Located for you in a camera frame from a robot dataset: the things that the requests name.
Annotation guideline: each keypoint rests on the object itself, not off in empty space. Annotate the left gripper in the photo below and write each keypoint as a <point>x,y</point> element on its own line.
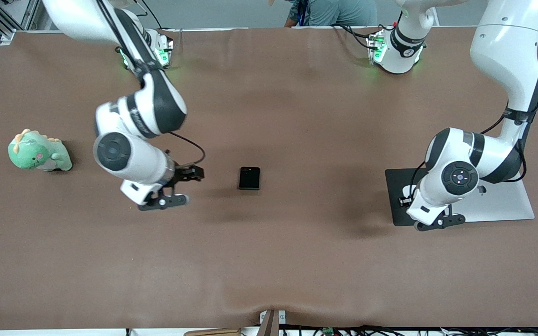
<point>406,200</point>

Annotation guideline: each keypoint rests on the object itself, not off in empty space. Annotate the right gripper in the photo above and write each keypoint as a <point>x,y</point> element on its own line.
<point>184,175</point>

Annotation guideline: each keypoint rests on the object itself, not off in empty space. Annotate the black flip phone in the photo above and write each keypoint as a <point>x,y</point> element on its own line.
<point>249,178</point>

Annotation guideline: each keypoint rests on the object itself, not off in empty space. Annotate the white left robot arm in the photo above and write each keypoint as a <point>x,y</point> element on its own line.
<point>507,46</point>

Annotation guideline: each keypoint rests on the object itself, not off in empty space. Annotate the black mouse pad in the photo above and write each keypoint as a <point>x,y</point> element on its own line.
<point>395,196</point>

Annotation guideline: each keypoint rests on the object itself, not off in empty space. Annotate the silver closed laptop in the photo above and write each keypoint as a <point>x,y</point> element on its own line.
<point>502,200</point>

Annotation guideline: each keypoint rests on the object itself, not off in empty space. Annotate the brown table cloth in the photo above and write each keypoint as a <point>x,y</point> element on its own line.
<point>297,116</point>

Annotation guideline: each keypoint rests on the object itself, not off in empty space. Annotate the green dinosaur plush toy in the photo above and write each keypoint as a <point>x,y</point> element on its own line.
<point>33,154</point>

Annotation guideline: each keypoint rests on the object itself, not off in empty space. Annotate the wooden board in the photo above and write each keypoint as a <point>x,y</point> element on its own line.
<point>213,332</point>

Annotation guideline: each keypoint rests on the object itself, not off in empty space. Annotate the person in teal shirt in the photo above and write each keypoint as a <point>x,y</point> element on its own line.
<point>339,11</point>

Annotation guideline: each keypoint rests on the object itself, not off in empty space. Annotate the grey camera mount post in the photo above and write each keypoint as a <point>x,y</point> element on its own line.
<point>271,324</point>

